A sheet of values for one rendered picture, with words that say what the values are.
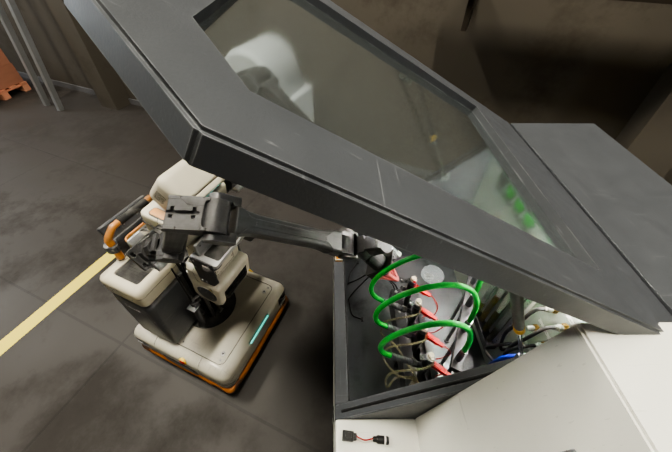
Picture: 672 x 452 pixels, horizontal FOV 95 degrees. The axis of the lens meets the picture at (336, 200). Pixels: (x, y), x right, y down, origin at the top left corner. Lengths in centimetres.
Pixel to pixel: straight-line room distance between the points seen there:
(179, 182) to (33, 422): 178
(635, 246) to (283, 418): 174
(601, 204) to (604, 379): 47
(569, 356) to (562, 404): 7
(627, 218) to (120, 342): 253
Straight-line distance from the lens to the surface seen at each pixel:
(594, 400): 62
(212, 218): 70
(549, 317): 98
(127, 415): 232
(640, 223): 96
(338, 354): 112
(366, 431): 104
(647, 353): 65
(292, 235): 78
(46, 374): 268
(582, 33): 283
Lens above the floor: 200
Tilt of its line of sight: 43 degrees down
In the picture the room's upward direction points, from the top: 1 degrees clockwise
